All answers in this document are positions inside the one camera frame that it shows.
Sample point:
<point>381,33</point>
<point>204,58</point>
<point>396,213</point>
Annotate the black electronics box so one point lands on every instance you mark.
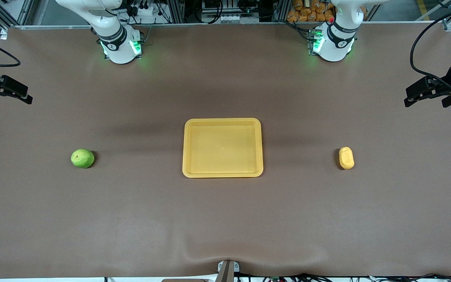
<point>211,6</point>

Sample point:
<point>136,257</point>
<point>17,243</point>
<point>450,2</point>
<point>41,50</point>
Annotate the brown table mat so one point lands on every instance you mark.
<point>225,219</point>

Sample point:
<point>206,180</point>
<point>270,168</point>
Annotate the white power strip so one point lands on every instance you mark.
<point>149,11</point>

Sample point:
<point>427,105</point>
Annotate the orange packaged goods pile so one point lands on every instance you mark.
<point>303,15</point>

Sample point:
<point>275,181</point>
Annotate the green apple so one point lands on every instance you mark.
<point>82,158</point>

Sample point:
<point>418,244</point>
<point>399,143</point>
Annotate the white terminal block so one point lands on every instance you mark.
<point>231,18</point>

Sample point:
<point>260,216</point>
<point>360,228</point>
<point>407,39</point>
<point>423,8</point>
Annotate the yellow potato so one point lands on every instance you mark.
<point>346,158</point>

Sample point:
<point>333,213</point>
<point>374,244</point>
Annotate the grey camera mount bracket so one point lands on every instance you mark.
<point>227,272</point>

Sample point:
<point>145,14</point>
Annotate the yellow plastic tray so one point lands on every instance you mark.
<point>222,149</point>

